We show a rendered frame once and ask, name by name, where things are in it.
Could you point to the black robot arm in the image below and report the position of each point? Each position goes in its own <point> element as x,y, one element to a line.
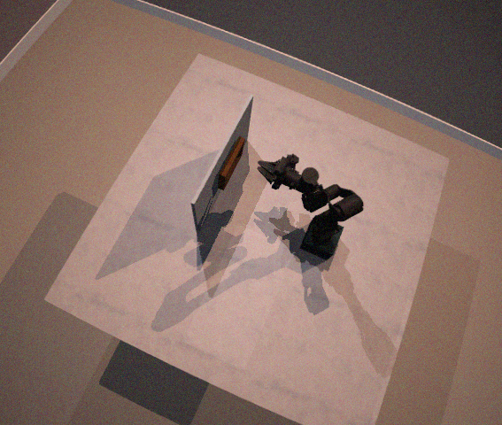
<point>314,197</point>

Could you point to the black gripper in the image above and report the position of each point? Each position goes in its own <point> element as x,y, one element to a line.
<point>278,173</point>

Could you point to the brown wooden picture frame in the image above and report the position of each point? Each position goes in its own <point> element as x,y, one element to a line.
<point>230,163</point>

